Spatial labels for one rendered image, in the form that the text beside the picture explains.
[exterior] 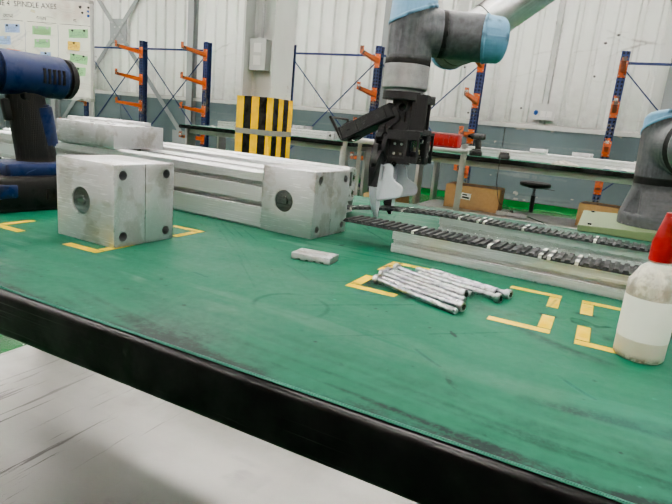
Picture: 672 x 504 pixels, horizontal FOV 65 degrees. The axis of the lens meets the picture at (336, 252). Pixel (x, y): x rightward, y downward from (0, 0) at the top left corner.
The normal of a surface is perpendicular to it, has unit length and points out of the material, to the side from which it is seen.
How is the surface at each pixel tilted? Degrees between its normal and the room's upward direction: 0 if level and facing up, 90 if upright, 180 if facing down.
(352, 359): 0
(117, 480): 0
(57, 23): 90
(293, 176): 90
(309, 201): 90
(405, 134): 90
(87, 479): 0
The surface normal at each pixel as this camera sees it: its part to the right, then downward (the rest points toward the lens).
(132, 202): 0.87, 0.19
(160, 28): -0.45, 0.16
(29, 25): -0.12, 0.22
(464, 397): 0.09, -0.97
